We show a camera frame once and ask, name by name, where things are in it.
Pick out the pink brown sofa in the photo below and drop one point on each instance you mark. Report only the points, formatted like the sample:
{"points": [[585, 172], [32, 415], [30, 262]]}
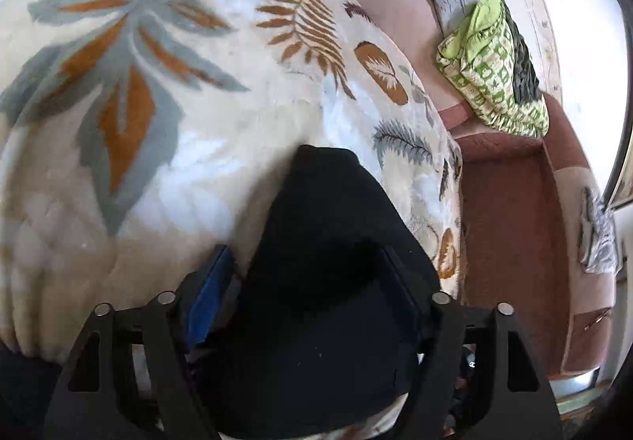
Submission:
{"points": [[504, 222]]}

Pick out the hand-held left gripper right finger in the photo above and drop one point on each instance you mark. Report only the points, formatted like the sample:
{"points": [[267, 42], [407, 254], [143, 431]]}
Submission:
{"points": [[403, 296]]}

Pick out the grey crumpled cloth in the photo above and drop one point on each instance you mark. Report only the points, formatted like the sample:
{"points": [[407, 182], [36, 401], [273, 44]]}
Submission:
{"points": [[596, 232]]}

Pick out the dark cloth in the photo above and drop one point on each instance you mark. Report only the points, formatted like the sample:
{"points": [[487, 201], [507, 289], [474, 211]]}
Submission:
{"points": [[24, 395]]}

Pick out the leaf printed blanket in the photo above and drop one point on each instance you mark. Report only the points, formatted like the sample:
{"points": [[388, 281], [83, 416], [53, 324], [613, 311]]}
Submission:
{"points": [[198, 123]]}

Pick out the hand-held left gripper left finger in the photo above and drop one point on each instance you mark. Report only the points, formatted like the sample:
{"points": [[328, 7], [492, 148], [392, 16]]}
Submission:
{"points": [[212, 291]]}

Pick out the black pants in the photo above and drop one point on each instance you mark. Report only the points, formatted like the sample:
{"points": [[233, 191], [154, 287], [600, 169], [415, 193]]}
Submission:
{"points": [[321, 247]]}

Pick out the green patterned cloth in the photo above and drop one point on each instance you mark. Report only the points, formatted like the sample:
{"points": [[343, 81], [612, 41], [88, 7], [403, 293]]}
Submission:
{"points": [[489, 89]]}

